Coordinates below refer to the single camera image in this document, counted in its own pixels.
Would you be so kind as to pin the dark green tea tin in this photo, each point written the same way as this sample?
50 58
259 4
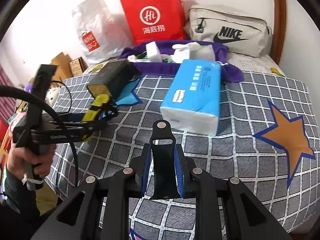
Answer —
112 78

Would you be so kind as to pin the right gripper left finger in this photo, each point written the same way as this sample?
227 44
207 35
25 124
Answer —
146 168

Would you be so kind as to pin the red paper shopping bag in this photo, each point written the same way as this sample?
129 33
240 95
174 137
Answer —
155 19

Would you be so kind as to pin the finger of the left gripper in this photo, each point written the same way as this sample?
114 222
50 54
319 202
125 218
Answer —
81 131
81 117

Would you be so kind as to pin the person's left hand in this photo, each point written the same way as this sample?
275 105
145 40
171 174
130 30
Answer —
19 155

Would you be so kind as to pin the brown wooden door frame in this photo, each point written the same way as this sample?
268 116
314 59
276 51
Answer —
279 30

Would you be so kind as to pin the beige Nike bag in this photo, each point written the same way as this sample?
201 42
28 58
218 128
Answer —
241 32

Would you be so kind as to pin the wooden furniture piece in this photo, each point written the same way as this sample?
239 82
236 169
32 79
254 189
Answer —
63 70

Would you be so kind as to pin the white Miniso plastic bag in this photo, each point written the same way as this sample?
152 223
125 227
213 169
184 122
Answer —
100 36

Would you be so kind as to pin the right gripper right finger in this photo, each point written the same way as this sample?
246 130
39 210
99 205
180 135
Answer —
180 169

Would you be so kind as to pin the green sachet packet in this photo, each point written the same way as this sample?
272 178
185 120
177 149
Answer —
142 57

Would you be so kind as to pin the newspaper print sheet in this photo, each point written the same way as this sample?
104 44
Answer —
262 64

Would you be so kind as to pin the purple towel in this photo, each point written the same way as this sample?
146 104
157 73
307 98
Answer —
229 72

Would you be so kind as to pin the white sock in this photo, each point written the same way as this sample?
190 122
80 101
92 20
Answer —
182 51

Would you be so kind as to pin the blue tissue pack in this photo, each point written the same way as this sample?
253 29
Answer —
192 102

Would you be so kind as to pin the white plush toy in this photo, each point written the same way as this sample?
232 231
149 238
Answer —
52 95

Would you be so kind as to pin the white mesh drawstring pouch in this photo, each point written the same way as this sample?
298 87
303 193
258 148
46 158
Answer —
207 53

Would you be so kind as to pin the small patterned cardboard box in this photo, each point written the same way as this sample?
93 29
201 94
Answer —
78 66

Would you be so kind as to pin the purple plush toy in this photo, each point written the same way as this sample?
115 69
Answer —
29 87

